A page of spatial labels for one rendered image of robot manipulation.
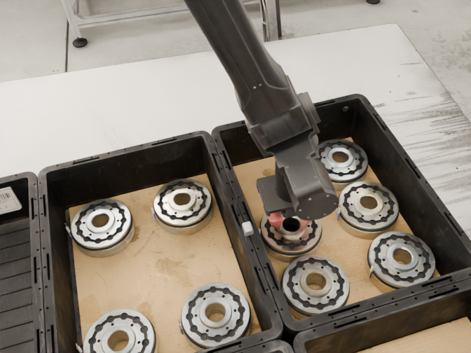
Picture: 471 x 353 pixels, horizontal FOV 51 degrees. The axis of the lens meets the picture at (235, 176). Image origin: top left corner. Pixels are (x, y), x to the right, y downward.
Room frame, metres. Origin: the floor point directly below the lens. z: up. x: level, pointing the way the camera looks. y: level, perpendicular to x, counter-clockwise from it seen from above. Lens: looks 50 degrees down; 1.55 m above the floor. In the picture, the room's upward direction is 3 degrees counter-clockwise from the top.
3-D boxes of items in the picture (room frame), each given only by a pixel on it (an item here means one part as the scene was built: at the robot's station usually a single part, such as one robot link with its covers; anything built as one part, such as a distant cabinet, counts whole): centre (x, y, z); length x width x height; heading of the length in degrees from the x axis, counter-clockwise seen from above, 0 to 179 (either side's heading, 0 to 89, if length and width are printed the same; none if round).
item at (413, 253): (0.39, -0.25, 0.86); 0.05 x 0.05 x 0.01
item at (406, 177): (0.48, -0.15, 0.87); 0.40 x 0.30 x 0.11; 14
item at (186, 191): (0.53, 0.09, 0.86); 0.05 x 0.05 x 0.01
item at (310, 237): (0.46, -0.09, 0.86); 0.10 x 0.10 x 0.01
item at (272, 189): (0.46, -0.09, 0.98); 0.10 x 0.07 x 0.07; 101
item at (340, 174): (0.61, -0.19, 0.86); 0.10 x 0.10 x 0.01
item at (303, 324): (0.48, -0.15, 0.92); 0.40 x 0.30 x 0.02; 14
